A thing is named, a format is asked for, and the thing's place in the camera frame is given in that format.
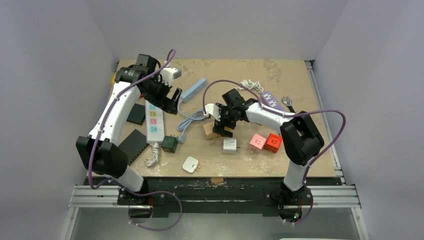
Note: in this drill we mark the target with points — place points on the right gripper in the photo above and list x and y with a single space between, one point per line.
224 120

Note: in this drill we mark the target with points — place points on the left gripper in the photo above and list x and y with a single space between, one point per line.
171 104

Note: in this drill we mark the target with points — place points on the light blue power strip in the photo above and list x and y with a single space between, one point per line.
193 90

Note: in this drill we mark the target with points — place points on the white cube socket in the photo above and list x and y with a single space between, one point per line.
229 146

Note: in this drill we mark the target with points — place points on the white power strip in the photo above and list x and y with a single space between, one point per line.
155 129

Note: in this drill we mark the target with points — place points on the dark green cube socket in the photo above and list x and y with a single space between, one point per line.
169 144

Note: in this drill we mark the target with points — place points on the pink cube socket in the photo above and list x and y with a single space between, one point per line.
257 143

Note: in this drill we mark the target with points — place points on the white adapter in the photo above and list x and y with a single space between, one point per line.
191 165

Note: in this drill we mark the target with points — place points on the red cube socket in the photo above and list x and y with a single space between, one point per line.
273 143

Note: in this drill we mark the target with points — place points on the purple power strip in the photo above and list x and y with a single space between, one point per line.
269 100

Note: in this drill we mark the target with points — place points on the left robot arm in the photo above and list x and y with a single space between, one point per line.
99 150

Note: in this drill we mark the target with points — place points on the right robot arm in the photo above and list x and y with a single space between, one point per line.
301 138

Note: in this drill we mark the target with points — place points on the black box far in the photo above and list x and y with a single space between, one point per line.
137 114

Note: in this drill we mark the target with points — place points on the black box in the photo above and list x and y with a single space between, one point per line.
137 114
133 145

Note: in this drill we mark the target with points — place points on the black box near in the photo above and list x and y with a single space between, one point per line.
133 145

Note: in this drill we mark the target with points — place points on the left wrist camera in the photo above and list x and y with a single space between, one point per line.
169 74

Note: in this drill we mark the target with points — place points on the silver black handled wrench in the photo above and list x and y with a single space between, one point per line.
288 103

